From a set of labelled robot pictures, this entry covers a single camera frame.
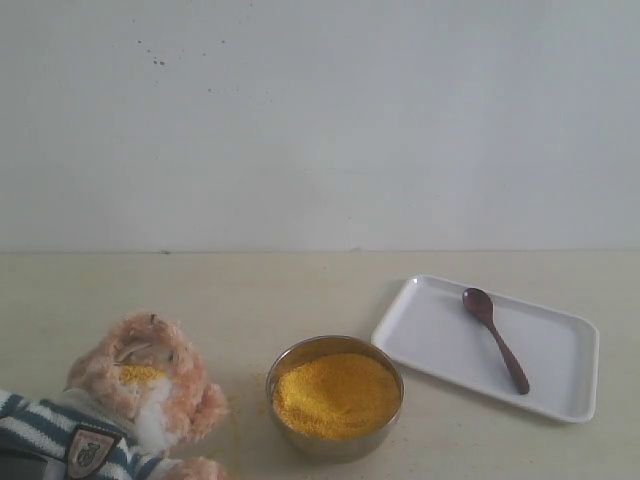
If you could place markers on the brown wooden spoon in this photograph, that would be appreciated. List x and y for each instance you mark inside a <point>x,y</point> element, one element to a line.
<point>480,305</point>

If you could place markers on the teddy bear striped sweater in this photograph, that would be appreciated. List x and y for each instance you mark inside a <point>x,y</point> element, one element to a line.
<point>140,393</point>

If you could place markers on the yellow millet grains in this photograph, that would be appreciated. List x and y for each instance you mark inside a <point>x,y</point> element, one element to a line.
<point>337,397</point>

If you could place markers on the stainless steel bowl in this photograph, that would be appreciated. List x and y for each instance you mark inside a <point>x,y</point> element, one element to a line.
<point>324,450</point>

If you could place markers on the white rectangular tray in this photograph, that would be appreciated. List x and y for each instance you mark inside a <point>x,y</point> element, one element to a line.
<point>428,329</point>

